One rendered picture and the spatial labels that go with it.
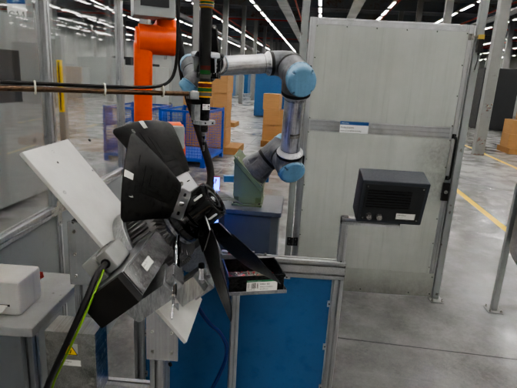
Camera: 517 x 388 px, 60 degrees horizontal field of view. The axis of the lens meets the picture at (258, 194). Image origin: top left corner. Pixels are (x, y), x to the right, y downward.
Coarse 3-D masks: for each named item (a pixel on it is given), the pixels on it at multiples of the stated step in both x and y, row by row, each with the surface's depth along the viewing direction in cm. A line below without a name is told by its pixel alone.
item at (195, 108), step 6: (186, 96) 135; (192, 96) 133; (198, 96) 134; (192, 102) 133; (198, 102) 134; (192, 108) 136; (198, 108) 135; (192, 114) 136; (198, 114) 135; (198, 120) 136; (210, 120) 139
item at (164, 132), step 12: (144, 120) 144; (156, 120) 148; (120, 132) 136; (144, 132) 141; (156, 132) 143; (168, 132) 146; (156, 144) 140; (168, 144) 142; (180, 144) 145; (168, 156) 139; (180, 156) 142; (168, 168) 137; (180, 168) 139
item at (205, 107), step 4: (204, 100) 135; (208, 100) 136; (204, 104) 135; (208, 104) 136; (200, 108) 136; (204, 108) 136; (208, 108) 137; (200, 112) 137; (204, 112) 136; (208, 112) 137; (200, 116) 137; (204, 116) 137; (208, 116) 138; (204, 120) 137; (208, 120) 138; (200, 128) 138; (204, 128) 138
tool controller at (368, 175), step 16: (368, 176) 173; (384, 176) 173; (400, 176) 174; (416, 176) 174; (368, 192) 172; (384, 192) 172; (400, 192) 171; (416, 192) 171; (368, 208) 176; (384, 208) 175; (400, 208) 174; (416, 208) 174; (416, 224) 178
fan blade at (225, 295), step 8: (208, 240) 127; (216, 240) 118; (208, 248) 127; (216, 248) 117; (208, 256) 127; (216, 256) 119; (208, 264) 127; (216, 264) 121; (216, 272) 122; (224, 272) 111; (216, 280) 123; (224, 280) 106; (216, 288) 124; (224, 288) 115; (224, 296) 118; (224, 304) 120
